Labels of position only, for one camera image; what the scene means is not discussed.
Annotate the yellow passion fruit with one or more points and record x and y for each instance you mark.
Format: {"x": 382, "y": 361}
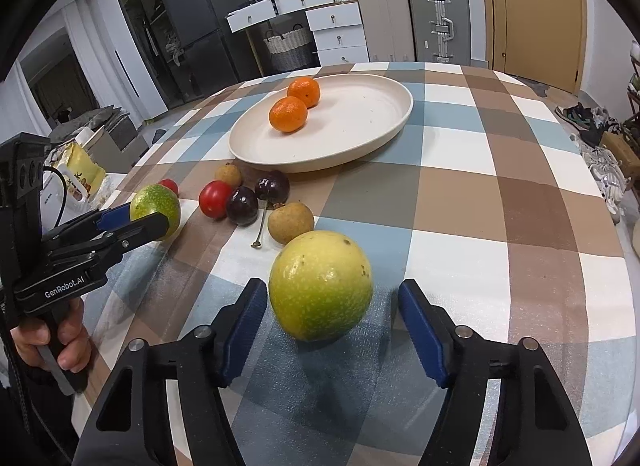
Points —
{"x": 320, "y": 286}

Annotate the checkered tablecloth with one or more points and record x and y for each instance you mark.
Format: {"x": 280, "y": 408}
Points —
{"x": 475, "y": 206}

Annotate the woven laundry basket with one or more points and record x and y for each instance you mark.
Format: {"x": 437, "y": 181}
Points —
{"x": 289, "y": 48}

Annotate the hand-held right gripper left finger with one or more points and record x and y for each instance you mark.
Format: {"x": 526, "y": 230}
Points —
{"x": 244, "y": 333}

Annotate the white curtain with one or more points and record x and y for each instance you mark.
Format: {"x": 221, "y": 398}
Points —
{"x": 105, "y": 55}

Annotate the dark cherry with stem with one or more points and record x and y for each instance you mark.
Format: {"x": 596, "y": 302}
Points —
{"x": 272, "y": 185}

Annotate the person's left forearm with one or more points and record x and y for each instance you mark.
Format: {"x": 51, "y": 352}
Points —
{"x": 30, "y": 421}

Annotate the person's left hand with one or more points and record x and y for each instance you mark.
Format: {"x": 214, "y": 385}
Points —
{"x": 72, "y": 346}

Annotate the white desk with drawers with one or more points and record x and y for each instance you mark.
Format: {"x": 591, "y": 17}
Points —
{"x": 335, "y": 28}

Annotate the brown cardboard box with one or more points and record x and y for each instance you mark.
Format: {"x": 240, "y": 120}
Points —
{"x": 622, "y": 148}

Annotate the yellow plastic bag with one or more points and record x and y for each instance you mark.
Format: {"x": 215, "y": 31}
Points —
{"x": 82, "y": 165}

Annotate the grey bedside cabinet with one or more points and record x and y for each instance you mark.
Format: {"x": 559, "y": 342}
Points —
{"x": 127, "y": 138}

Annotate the grey aluminium suitcase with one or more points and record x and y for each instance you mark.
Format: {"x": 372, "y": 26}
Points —
{"x": 440, "y": 15}

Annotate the green passion fruit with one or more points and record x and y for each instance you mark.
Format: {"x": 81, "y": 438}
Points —
{"x": 157, "y": 198}

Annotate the dark grey refrigerator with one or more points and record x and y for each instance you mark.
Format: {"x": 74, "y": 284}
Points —
{"x": 215, "y": 25}

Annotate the orange tangerine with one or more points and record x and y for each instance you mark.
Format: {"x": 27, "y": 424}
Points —
{"x": 305, "y": 90}
{"x": 288, "y": 114}

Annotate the pile of shoes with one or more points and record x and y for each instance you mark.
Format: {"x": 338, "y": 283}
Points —
{"x": 600, "y": 165}

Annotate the beige suitcase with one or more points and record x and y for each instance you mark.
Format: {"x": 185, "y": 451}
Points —
{"x": 382, "y": 15}

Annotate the red cherry tomato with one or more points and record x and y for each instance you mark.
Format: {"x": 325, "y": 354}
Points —
{"x": 215, "y": 200}
{"x": 169, "y": 186}

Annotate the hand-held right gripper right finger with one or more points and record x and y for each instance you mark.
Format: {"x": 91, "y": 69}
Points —
{"x": 422, "y": 333}

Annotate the wooden door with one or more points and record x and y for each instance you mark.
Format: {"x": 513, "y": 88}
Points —
{"x": 540, "y": 20}

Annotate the dark glass cabinet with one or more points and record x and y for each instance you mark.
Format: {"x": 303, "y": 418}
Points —
{"x": 145, "y": 30}

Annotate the brown longan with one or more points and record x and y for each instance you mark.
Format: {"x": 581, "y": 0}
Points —
{"x": 228, "y": 174}
{"x": 291, "y": 223}

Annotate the cream round plate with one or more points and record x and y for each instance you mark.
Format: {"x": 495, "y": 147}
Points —
{"x": 345, "y": 125}

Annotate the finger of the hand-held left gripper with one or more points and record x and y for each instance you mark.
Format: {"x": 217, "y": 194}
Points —
{"x": 116, "y": 216}
{"x": 145, "y": 230}

